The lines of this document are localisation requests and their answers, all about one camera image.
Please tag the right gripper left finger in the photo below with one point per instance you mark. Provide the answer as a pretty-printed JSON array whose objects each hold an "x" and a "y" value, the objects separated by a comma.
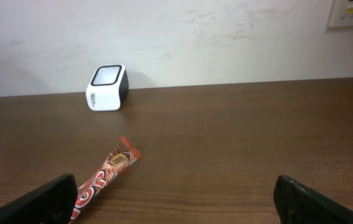
[{"x": 51, "y": 203}]

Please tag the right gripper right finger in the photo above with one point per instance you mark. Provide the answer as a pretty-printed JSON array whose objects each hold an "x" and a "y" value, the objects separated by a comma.
[{"x": 298, "y": 204}]

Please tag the orange-brown chocolate bar wrapper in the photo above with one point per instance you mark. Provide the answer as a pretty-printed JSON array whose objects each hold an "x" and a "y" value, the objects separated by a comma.
[{"x": 123, "y": 156}]

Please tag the white barcode scanner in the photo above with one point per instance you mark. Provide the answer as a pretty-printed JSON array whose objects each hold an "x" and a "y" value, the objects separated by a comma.
[{"x": 108, "y": 88}]

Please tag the wall control panel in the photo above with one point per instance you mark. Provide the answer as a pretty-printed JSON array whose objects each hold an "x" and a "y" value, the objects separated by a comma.
[{"x": 341, "y": 14}]

